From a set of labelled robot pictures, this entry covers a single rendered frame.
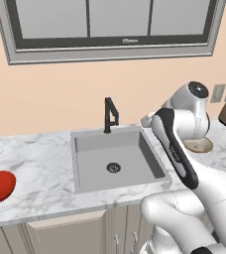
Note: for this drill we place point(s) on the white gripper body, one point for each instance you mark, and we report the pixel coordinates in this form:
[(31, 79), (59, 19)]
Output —
[(147, 121)]

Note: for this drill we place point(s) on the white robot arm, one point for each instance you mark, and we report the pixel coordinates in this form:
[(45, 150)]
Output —
[(217, 195)]

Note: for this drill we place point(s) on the grey kitchen sink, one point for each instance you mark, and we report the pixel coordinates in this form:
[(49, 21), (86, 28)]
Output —
[(118, 155)]

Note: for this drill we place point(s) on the beige bowl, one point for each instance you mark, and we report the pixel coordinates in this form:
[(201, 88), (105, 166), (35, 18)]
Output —
[(201, 147)]

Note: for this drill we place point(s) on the black tap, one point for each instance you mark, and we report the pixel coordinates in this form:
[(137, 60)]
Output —
[(110, 114)]

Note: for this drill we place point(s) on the grey window latch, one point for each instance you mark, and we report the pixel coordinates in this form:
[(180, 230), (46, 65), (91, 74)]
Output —
[(130, 41)]

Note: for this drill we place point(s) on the narrow beige cupboard door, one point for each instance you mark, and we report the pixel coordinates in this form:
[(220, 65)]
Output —
[(121, 225), (140, 231)]

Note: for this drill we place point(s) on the grey framed window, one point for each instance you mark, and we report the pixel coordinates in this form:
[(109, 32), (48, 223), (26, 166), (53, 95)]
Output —
[(111, 20)]

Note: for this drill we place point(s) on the wide beige cupboard door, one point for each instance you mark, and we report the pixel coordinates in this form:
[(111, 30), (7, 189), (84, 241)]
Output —
[(68, 234)]

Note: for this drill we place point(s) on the grey wall socket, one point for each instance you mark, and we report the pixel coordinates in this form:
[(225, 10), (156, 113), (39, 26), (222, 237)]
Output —
[(218, 93)]

